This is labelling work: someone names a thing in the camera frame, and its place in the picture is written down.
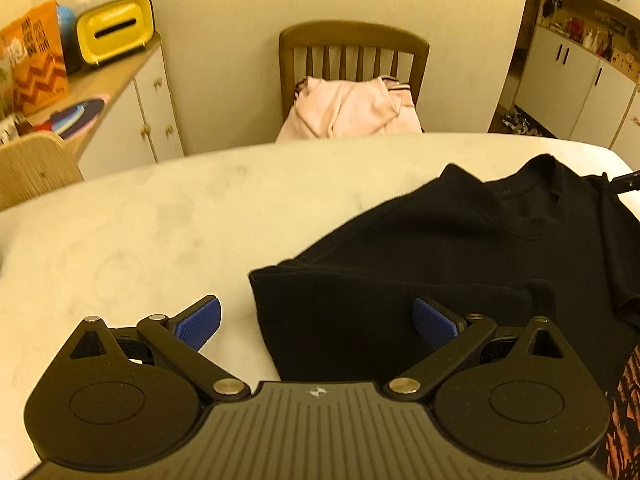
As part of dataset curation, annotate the orange snack bag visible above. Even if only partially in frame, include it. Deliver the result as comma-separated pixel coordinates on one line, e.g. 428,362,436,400
0,0,70,115

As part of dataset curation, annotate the blue and pink mat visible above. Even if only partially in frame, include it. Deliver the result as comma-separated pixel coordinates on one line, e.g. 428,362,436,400
32,97,109,136

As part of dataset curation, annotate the light wooden chair back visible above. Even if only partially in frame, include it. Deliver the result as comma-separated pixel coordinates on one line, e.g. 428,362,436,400
0,132,85,211

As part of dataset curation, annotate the yellow tissue box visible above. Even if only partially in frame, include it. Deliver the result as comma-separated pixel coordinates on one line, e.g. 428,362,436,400
74,0,156,68

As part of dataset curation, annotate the orange black patterned cloth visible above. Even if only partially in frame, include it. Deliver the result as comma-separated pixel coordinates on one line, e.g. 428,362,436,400
602,344,640,480

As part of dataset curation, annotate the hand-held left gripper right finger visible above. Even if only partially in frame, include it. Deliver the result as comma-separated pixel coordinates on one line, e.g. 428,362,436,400
387,297,569,404

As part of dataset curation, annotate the pink garment with striped trim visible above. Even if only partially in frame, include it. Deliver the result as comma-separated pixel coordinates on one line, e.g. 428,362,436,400
275,74,424,144

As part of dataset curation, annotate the white side cabinet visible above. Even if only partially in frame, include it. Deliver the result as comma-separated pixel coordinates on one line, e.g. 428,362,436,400
25,29,186,181

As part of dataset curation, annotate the grey snack packet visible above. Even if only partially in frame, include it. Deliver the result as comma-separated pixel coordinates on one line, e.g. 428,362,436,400
0,112,35,147

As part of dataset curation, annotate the white stickered cabinet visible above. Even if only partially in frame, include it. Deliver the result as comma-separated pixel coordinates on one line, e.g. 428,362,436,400
607,104,640,157

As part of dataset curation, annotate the brown wooden chair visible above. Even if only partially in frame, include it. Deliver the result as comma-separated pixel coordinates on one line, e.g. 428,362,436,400
277,19,431,144

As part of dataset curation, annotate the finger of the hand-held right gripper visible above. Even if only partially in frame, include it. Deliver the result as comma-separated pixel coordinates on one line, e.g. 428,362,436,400
610,170,640,195

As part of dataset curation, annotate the black t-shirt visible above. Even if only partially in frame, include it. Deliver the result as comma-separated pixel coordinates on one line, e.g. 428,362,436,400
248,154,640,397

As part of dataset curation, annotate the blue container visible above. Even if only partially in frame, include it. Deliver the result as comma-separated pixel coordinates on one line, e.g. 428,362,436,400
56,5,77,37

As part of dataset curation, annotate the row of shoes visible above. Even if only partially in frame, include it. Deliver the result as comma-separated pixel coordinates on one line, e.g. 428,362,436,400
499,109,546,137

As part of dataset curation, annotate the white floor cabinet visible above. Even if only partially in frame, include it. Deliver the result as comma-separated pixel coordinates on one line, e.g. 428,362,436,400
513,24,634,141

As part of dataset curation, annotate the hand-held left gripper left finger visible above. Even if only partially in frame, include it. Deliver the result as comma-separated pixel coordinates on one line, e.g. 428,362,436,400
67,295,251,404

